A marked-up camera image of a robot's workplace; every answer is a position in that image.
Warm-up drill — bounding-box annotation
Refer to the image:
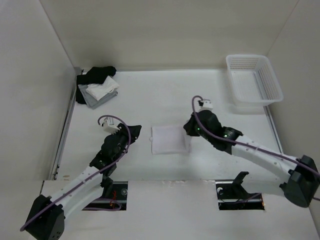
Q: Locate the metal rail edge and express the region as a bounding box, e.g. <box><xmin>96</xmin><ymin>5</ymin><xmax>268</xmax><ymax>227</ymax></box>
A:
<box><xmin>263</xmin><ymin>106</ymin><xmax>283</xmax><ymax>153</ymax></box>
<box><xmin>47</xmin><ymin>66</ymin><xmax>83</xmax><ymax>180</ymax></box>

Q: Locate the metal rail right edge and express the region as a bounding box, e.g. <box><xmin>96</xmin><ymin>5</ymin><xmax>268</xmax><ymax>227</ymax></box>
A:
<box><xmin>263</xmin><ymin>106</ymin><xmax>283</xmax><ymax>153</ymax></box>

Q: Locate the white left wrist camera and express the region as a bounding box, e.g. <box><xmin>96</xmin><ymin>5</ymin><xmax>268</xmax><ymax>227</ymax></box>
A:
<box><xmin>101</xmin><ymin>117</ymin><xmax>120</xmax><ymax>134</ymax></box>

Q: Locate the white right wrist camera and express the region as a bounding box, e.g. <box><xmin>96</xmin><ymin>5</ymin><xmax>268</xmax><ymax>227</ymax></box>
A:
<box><xmin>198</xmin><ymin>99</ymin><xmax>213</xmax><ymax>112</ymax></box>

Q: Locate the white tank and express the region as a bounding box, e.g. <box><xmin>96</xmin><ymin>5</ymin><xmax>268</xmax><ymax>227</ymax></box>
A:
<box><xmin>150</xmin><ymin>125</ymin><xmax>192</xmax><ymax>155</ymax></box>
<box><xmin>85</xmin><ymin>76</ymin><xmax>120</xmax><ymax>101</ymax></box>

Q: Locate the grey folded tank top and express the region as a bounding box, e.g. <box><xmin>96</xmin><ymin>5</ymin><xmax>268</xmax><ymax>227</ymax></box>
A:
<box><xmin>78</xmin><ymin>84</ymin><xmax>118</xmax><ymax>110</ymax></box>

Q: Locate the white folded tank top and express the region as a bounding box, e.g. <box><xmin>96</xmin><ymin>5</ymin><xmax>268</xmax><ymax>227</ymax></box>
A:
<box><xmin>85</xmin><ymin>76</ymin><xmax>120</xmax><ymax>101</ymax></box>

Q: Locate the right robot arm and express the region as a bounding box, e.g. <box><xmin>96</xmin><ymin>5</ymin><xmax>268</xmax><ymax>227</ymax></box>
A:
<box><xmin>183</xmin><ymin>110</ymin><xmax>320</xmax><ymax>208</ymax></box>

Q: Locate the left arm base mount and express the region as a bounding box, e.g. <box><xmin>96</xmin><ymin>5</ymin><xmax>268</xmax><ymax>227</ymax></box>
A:
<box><xmin>83</xmin><ymin>178</ymin><xmax>129</xmax><ymax>212</ymax></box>

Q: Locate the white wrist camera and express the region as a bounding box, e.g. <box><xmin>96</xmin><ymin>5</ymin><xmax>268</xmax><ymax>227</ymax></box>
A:
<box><xmin>101</xmin><ymin>117</ymin><xmax>120</xmax><ymax>134</ymax></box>
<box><xmin>198</xmin><ymin>99</ymin><xmax>213</xmax><ymax>112</ymax></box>

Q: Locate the metal rail left edge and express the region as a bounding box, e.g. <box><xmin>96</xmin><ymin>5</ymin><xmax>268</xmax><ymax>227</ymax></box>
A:
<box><xmin>47</xmin><ymin>66</ymin><xmax>83</xmax><ymax>180</ymax></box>

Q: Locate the white plastic basket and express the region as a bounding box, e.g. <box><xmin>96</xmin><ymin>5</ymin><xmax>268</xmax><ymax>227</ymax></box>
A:
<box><xmin>225</xmin><ymin>54</ymin><xmax>284</xmax><ymax>108</ymax></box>

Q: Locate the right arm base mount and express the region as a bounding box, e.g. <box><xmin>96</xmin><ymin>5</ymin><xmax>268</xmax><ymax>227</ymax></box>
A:
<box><xmin>215</xmin><ymin>171</ymin><xmax>265</xmax><ymax>211</ymax></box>

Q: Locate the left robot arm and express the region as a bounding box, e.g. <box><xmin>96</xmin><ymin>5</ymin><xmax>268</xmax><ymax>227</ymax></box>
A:
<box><xmin>20</xmin><ymin>123</ymin><xmax>142</xmax><ymax>240</ymax></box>

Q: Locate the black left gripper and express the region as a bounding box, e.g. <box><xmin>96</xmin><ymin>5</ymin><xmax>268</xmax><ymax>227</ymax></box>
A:
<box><xmin>111</xmin><ymin>123</ymin><xmax>141</xmax><ymax>163</ymax></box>

